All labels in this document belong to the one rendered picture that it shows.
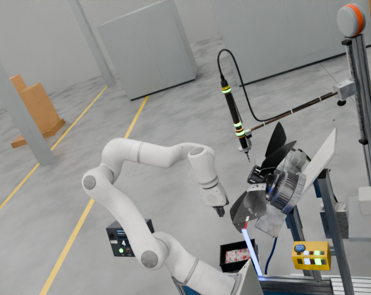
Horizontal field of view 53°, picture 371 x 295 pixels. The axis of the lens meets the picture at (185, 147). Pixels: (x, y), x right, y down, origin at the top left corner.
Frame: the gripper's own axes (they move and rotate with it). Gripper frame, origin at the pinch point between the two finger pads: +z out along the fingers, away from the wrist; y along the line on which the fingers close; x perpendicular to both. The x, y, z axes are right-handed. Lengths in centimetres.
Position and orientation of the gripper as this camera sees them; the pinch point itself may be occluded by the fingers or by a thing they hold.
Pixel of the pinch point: (220, 211)
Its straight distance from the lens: 165.1
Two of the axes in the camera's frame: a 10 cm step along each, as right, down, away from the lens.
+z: 3.4, 8.5, 4.1
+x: 3.5, -5.2, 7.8
